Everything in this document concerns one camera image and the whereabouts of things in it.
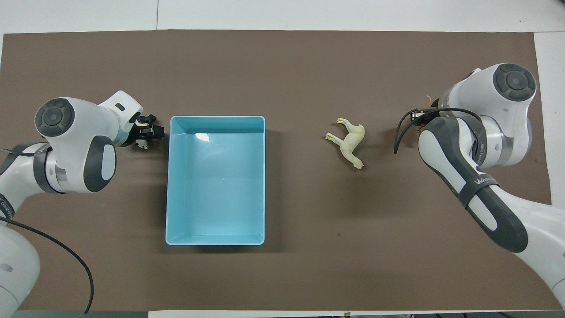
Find black and white panda toy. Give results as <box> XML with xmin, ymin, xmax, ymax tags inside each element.
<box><xmin>135</xmin><ymin>114</ymin><xmax>158</xmax><ymax>151</ymax></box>

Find light blue storage box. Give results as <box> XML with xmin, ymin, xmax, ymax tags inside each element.
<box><xmin>166</xmin><ymin>116</ymin><xmax>266</xmax><ymax>246</ymax></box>

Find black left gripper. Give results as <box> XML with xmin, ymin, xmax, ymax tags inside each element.
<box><xmin>119</xmin><ymin>113</ymin><xmax>165</xmax><ymax>148</ymax></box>

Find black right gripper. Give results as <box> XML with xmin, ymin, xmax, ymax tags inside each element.
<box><xmin>411</xmin><ymin>107</ymin><xmax>442</xmax><ymax>129</ymax></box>

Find cream horse toy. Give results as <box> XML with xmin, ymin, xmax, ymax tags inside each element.
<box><xmin>325</xmin><ymin>117</ymin><xmax>366</xmax><ymax>170</ymax></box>

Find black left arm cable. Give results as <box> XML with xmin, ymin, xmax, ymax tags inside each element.
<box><xmin>0</xmin><ymin>148</ymin><xmax>94</xmax><ymax>315</ymax></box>

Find orange tiger toy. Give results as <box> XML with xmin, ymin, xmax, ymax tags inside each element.
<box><xmin>417</xmin><ymin>95</ymin><xmax>433</xmax><ymax>133</ymax></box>

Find brown table mat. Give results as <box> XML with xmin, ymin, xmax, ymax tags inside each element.
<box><xmin>0</xmin><ymin>30</ymin><xmax>563</xmax><ymax>311</ymax></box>

